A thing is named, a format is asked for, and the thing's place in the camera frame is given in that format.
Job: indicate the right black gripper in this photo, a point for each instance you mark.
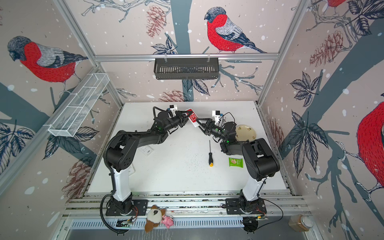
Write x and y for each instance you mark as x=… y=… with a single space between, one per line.
x=209 y=130

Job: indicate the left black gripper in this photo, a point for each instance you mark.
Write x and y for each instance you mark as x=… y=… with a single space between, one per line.
x=181 y=118

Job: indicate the white red remote control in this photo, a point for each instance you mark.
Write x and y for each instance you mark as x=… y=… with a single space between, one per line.
x=193 y=117

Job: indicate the black yellow screwdriver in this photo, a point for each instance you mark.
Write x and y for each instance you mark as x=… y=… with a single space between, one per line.
x=211 y=161

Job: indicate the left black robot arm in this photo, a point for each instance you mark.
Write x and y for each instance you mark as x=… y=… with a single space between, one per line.
x=121 y=149

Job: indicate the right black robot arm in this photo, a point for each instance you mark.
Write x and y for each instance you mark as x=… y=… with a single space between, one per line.
x=260 y=161

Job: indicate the cream ceramic plate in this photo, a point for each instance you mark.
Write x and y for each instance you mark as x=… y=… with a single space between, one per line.
x=245 y=133

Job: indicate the green snack packet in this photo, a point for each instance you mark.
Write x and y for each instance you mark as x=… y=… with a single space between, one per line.
x=233 y=162

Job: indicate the pink plush toy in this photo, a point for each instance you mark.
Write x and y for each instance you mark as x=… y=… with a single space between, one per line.
x=167 y=221

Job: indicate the brown white plush dog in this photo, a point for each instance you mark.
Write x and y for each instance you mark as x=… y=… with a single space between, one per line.
x=154 y=218

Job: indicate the amber plastic jar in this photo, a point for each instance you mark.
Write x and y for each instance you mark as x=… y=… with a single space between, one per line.
x=301 y=223

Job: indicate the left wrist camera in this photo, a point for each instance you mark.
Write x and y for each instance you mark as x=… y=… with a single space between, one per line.
x=172 y=110

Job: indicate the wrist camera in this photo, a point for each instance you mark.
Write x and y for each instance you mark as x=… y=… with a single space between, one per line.
x=172 y=110
x=216 y=115

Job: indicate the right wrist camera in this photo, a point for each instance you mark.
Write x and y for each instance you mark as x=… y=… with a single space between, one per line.
x=216 y=115

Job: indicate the black wire wall basket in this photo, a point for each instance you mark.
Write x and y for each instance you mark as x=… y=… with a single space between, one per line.
x=186 y=68

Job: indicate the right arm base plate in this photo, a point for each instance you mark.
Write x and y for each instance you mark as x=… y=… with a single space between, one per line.
x=242 y=206

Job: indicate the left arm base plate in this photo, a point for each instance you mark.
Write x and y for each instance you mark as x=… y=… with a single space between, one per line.
x=127 y=208

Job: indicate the white wire wall basket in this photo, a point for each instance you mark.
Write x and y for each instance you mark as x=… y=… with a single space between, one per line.
x=71 y=118

